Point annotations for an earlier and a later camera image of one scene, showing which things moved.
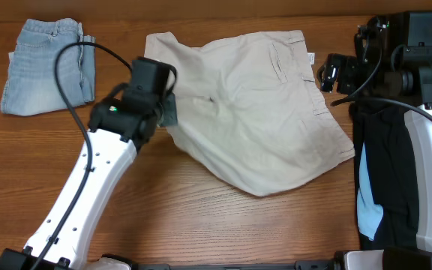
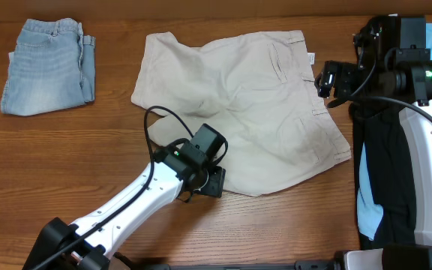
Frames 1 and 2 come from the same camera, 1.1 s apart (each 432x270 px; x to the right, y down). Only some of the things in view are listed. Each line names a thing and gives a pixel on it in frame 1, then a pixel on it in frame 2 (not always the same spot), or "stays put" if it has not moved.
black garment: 383,127 stays put
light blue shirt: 368,210 stays put
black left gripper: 169,113 -> 214,182
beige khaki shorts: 248,109 stays put
